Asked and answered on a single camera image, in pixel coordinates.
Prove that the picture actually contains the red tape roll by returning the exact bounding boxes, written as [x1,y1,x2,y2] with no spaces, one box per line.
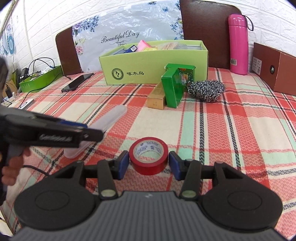
[129,137,169,176]

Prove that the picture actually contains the translucent plastic toothbrush case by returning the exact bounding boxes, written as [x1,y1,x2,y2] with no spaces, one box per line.
[64,105,127,159]

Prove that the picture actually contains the gold cardboard box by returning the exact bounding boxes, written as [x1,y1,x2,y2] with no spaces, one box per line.
[147,82,166,110]

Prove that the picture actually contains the plain green box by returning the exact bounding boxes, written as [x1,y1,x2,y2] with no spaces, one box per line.
[161,68,184,108]

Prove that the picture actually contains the person's left hand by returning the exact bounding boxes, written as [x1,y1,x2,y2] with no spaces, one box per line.
[1,148,31,186]

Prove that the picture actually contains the white power bank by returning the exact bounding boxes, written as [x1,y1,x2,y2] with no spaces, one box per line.
[19,98,35,109]

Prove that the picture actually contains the green plastic tray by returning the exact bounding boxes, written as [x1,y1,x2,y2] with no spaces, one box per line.
[20,65,63,93]

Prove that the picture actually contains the black smartphone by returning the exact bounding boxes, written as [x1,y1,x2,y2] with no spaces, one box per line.
[61,73,94,93]

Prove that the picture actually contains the red plaid bed sheet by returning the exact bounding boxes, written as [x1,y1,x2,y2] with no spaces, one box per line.
[0,67,296,239]

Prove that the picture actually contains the steel wool scrubber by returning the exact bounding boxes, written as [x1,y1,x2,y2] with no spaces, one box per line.
[187,80,225,102]

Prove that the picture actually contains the green patterned box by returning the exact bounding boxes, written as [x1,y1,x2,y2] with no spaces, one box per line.
[165,63,196,92]

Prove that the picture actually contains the light green cardboard box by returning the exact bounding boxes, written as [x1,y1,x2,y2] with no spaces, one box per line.
[99,40,208,85]

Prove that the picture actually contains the blue small box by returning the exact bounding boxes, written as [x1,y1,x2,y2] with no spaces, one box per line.
[124,45,137,53]

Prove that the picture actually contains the yellow small box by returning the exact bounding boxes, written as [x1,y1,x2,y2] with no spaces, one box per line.
[142,47,158,52]

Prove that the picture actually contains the white cotton gloves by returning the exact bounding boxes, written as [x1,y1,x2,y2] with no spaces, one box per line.
[156,41,179,50]

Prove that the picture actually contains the brown cardboard box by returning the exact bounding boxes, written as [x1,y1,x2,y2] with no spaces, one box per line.
[251,43,296,95]

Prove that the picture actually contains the pink thermos bottle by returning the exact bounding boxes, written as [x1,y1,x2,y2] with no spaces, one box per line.
[228,14,254,75]

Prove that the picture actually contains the dark brown headboard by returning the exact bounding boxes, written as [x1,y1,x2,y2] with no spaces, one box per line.
[56,1,241,75]

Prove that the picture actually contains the floral Beautiful Day bag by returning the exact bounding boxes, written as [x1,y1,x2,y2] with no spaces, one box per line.
[72,1,184,72]

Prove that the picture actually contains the black charger cable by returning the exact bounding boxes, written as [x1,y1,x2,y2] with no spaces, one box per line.
[0,58,72,110]

